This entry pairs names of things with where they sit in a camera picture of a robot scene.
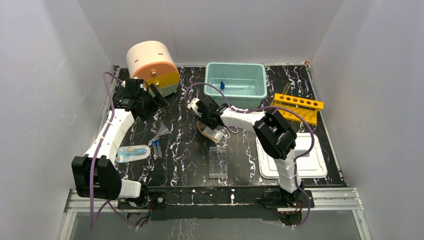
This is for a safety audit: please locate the small clear plastic bag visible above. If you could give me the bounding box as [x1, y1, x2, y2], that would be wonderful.
[202, 127, 224, 143]

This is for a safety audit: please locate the wooden test tube clamp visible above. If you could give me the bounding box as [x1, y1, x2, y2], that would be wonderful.
[196, 121, 207, 134]

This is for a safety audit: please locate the glass test tube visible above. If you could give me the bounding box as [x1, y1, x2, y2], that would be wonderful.
[281, 82, 291, 95]

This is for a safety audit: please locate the yellow test tube rack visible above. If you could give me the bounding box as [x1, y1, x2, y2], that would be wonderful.
[270, 93, 325, 125]

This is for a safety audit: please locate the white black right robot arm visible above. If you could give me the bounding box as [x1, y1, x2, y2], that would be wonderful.
[187, 97, 302, 207]

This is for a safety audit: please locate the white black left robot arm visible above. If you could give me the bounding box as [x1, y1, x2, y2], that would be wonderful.
[71, 78, 168, 208]

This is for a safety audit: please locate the clear plastic funnel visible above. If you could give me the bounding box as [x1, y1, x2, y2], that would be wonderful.
[148, 123, 171, 144]

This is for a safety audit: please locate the blue capped vial right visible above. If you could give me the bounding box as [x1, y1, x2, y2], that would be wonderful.
[155, 140, 163, 158]

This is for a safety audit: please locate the blue capped vial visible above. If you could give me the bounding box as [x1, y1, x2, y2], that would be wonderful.
[155, 140, 163, 158]
[152, 141, 158, 159]

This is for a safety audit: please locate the blue capped vial left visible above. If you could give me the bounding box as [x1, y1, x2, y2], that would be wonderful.
[152, 141, 158, 159]

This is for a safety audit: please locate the cream orange cylindrical centrifuge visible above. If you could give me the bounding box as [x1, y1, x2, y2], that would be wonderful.
[126, 40, 180, 97]

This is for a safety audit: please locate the teal plastic bin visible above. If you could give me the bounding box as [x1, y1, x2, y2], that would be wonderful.
[203, 62, 268, 110]

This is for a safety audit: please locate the blue packaged syringe blister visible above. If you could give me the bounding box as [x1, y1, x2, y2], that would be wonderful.
[115, 145, 151, 163]

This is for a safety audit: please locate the clear well plate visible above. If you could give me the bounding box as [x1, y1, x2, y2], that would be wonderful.
[209, 146, 228, 179]

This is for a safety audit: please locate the white bin lid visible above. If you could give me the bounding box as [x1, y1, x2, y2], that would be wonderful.
[256, 132, 328, 179]

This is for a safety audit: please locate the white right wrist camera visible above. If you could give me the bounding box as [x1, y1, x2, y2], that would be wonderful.
[187, 98, 200, 111]

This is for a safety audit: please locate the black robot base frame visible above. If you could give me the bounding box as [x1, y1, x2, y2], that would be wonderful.
[117, 185, 315, 223]

